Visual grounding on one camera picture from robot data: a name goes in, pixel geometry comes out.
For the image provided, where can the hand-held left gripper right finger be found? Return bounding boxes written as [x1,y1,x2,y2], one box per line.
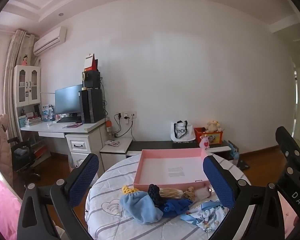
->
[202,154,287,240]

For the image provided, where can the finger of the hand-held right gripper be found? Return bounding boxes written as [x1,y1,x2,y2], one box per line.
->
[276,126,300,180]

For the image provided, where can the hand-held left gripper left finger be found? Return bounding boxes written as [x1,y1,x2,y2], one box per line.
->
[17,153,100,240]

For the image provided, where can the white plastic shower cap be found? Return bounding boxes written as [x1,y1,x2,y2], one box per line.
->
[194,186,213,199]

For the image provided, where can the cartoon printed fabric pouch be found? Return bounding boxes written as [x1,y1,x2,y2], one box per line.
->
[180,201,227,233]

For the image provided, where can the yellow crochet hat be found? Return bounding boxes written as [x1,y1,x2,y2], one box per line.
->
[122,185,138,195]

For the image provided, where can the bag of cotton swabs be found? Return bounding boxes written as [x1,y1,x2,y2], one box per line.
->
[159,187,184,200]

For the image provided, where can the blue knitted cloth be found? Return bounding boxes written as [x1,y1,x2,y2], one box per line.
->
[162,199,193,217]

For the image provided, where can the pink cardboard box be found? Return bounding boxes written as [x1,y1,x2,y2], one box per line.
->
[133,147,212,192]

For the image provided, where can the light blue fleece hat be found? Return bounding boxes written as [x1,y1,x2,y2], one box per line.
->
[120,190,164,225]

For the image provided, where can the navy crochet pouch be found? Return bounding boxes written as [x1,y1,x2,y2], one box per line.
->
[148,184,165,208]

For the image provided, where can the light pink floral quilt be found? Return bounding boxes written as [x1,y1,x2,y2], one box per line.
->
[281,200,300,240]

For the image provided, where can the black floor scale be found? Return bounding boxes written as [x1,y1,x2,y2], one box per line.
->
[236,159,250,172]

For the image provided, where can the blue box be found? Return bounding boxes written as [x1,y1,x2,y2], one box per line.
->
[227,140,240,159]

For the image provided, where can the white side table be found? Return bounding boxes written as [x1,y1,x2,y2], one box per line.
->
[99,137,133,170]

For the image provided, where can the red toy box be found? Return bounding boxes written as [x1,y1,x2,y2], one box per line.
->
[194,127,223,144]

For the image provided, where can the cream plush bear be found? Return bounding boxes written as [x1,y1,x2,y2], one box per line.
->
[205,120,222,133]

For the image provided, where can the white desk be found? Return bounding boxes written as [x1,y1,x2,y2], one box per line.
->
[20,119,108,170]

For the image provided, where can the black keyboard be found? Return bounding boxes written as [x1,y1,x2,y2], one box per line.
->
[57,117,82,123]

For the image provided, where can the white tote bag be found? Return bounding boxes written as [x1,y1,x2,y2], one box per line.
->
[170,120,196,142]

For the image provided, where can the black office chair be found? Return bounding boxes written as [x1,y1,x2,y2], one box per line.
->
[7,137,42,180]

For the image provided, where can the black computer tower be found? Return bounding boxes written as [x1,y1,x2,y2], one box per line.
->
[79,88,105,124]

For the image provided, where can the blue and white boxes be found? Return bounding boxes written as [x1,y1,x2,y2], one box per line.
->
[41,104,55,121]

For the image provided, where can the black low bench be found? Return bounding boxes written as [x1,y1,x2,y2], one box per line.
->
[126,140,232,158]

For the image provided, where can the stack of books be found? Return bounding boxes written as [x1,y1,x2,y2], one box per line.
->
[18,116,42,128]

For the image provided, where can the black computer monitor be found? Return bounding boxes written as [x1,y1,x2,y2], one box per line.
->
[55,84,83,117]

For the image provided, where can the magenta blanket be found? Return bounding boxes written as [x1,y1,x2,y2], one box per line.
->
[0,166,23,240]

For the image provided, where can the black box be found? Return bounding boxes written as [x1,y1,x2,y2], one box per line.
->
[82,70,101,89]

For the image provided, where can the white glass-door cabinet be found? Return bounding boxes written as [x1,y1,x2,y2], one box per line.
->
[12,65,42,128]

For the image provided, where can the red and white calendar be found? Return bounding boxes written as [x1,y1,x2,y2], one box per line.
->
[83,53,99,72]

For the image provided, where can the white air conditioner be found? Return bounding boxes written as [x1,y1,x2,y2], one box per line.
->
[33,26,67,56]

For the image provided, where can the beige curtain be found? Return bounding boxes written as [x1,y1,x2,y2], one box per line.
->
[0,29,35,143]

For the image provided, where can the black power cables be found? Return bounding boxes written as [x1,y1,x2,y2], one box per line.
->
[114,115,134,140]

